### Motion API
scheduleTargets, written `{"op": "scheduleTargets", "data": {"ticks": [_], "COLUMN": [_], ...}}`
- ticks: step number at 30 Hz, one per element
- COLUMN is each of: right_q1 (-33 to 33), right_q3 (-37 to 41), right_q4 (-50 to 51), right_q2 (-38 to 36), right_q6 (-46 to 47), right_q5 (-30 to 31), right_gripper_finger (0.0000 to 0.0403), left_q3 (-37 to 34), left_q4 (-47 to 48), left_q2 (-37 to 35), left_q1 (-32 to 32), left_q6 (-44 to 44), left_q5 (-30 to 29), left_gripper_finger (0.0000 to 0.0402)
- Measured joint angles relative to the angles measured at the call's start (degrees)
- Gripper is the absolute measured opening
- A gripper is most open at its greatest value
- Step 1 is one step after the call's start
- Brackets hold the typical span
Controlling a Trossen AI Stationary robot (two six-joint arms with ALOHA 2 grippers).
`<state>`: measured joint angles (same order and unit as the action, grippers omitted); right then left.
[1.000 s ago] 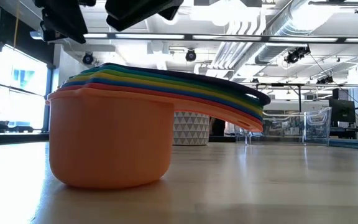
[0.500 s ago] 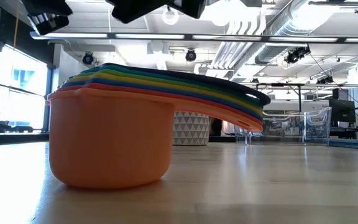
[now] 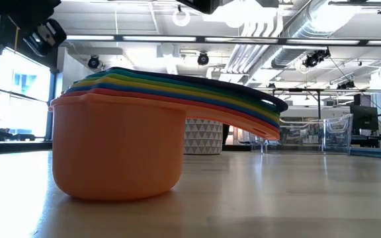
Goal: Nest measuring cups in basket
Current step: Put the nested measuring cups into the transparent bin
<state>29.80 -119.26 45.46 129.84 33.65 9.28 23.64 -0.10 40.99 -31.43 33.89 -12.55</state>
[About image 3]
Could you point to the triangle patterned plant pot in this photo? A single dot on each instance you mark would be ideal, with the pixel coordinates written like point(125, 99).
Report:
point(203, 137)

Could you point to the clear plastic basket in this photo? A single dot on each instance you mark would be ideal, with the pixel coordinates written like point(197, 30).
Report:
point(337, 130)

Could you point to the yellow measuring cup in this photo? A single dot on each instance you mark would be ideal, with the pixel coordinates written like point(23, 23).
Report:
point(111, 80)

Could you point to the black workbench frame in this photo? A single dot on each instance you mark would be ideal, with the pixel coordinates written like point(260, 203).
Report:
point(309, 90)

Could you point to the green measuring cup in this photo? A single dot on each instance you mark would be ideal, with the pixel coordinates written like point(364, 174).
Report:
point(111, 73)

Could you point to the small black ceiling camera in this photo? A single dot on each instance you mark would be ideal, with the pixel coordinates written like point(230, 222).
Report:
point(346, 85)

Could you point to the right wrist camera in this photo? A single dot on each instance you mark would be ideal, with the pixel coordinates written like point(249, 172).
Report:
point(207, 5)

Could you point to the dark purple measuring cup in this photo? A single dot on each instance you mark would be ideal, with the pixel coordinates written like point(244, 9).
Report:
point(194, 80)

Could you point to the silver ventilation duct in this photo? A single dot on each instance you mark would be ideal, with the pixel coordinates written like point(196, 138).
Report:
point(296, 39)

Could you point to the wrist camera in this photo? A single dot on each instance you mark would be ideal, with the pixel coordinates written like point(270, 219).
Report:
point(207, 5)
point(45, 38)

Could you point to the large window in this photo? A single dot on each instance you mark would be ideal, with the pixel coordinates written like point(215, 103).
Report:
point(22, 99)

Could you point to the blue mat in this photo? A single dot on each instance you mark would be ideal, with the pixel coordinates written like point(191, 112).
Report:
point(375, 153)

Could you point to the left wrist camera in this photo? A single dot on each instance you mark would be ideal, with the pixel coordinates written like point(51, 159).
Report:
point(45, 38)

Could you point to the blue measuring cup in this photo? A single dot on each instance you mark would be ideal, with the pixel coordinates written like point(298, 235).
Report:
point(111, 86)

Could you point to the overhead light bar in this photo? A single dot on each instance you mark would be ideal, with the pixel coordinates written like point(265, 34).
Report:
point(157, 38)

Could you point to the orange measuring cup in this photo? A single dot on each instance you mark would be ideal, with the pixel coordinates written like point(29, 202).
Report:
point(117, 148)

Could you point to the round black ceiling camera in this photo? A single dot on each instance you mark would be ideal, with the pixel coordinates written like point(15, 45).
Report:
point(93, 61)
point(203, 58)

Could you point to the red measuring cup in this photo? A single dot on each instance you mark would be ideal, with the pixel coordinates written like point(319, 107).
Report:
point(111, 91)

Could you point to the black desk monitor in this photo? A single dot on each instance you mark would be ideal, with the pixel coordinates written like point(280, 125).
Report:
point(364, 119)

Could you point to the black ceiling camera mount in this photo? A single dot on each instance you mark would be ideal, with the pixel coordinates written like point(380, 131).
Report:
point(314, 59)

